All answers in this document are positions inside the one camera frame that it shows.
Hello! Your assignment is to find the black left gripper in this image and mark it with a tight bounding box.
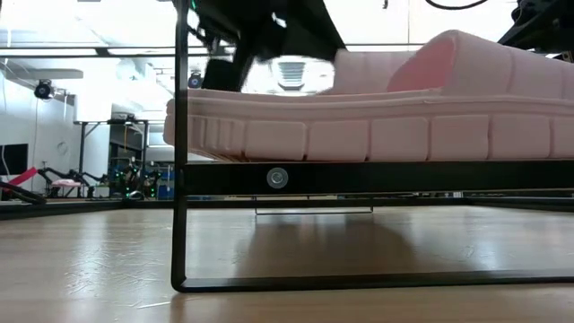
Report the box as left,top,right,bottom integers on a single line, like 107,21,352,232
192,0,346,91

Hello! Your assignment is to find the pink slide sandal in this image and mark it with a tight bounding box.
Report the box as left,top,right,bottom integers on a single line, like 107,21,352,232
162,29,574,163

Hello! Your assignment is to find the black background rig stand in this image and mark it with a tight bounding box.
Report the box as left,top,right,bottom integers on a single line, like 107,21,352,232
74,118,149,198

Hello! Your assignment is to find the red item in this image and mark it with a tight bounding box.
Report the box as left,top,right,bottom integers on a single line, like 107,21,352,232
2,166,39,188

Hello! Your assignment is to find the black monitor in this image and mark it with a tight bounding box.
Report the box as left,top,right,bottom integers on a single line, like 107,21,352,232
0,143,30,176

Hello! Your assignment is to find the ceiling air duct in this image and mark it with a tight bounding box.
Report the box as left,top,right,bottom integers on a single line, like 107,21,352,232
268,57,335,95

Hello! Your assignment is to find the black aluminium rig frame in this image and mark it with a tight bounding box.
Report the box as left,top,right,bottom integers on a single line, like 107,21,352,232
0,42,574,221

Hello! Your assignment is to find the wooden shelf with black frame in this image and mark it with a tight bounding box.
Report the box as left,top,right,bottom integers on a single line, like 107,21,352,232
170,0,574,293

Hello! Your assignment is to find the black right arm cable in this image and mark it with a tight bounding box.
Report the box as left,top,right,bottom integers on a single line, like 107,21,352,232
423,0,490,12

